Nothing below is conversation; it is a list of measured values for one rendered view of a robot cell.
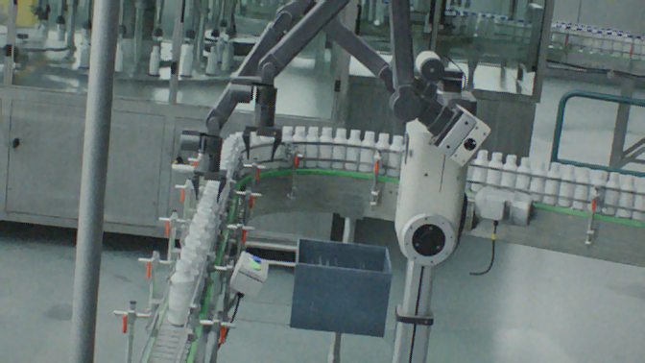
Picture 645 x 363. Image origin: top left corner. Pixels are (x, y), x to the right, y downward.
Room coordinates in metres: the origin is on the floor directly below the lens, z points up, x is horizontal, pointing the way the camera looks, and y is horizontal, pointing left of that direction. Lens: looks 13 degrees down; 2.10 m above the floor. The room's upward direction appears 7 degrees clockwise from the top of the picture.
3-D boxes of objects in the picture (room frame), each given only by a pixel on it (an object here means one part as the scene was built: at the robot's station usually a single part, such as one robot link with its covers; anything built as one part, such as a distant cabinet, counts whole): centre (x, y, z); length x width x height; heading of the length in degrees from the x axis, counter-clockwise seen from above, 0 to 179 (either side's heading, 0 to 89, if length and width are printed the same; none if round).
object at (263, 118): (3.34, 0.18, 1.51); 0.10 x 0.07 x 0.07; 91
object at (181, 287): (3.08, 0.33, 1.08); 0.06 x 0.06 x 0.17
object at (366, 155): (5.19, -0.16, 1.08); 0.06 x 0.06 x 0.17
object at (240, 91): (3.34, 0.22, 1.60); 0.12 x 0.09 x 0.12; 92
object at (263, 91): (3.34, 0.19, 1.57); 0.07 x 0.06 x 0.07; 92
